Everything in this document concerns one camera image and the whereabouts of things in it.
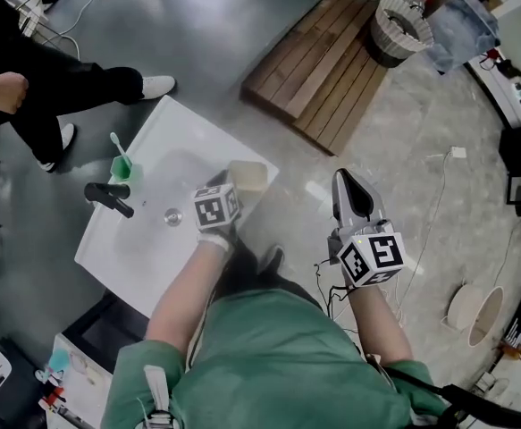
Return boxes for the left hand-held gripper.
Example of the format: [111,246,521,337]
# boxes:
[192,169,243,233]

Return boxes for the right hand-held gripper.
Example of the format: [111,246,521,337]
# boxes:
[326,168,407,289]

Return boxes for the white square plastic container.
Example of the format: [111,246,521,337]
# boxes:
[227,159,269,194]

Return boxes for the person's left forearm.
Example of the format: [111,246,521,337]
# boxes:
[145,239,235,366]

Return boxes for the person's right forearm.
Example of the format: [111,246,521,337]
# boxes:
[346,282,416,368]

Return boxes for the person's left hand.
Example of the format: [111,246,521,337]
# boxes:
[196,225,237,254]

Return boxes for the white washbasin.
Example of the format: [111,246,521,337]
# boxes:
[73,95,281,319]

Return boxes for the person's dark trousers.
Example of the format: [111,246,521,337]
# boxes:
[214,233,324,315]

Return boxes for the green cup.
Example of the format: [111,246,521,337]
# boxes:
[109,155,145,194]

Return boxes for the black faucet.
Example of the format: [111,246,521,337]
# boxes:
[84,181,136,220]

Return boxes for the green white toothbrush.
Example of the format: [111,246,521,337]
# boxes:
[108,131,130,160]

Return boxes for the wooden slat platform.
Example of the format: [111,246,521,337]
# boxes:
[239,0,391,157]

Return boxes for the round white tub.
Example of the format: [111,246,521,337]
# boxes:
[441,282,508,349]

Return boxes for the person's green shirt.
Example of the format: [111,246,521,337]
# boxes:
[100,283,450,429]

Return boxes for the black cabinet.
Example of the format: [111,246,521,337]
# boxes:
[60,290,153,375]

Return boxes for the white woven basket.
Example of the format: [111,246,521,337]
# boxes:
[366,0,435,69]

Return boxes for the white ledge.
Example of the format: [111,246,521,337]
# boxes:
[464,46,521,129]

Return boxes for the red bag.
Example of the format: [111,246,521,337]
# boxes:
[478,46,501,70]

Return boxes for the black bag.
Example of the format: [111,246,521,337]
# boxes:
[499,58,521,80]

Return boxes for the white tray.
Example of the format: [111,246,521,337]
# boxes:
[33,332,114,429]

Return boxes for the white cable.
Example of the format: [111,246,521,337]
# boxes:
[393,152,454,325]

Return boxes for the black cable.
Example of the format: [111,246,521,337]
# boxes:
[314,255,359,334]

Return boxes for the white shoulder strap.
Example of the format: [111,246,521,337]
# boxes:
[135,364,174,429]

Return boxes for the black shoulder strap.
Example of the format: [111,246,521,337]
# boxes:
[382,364,521,429]

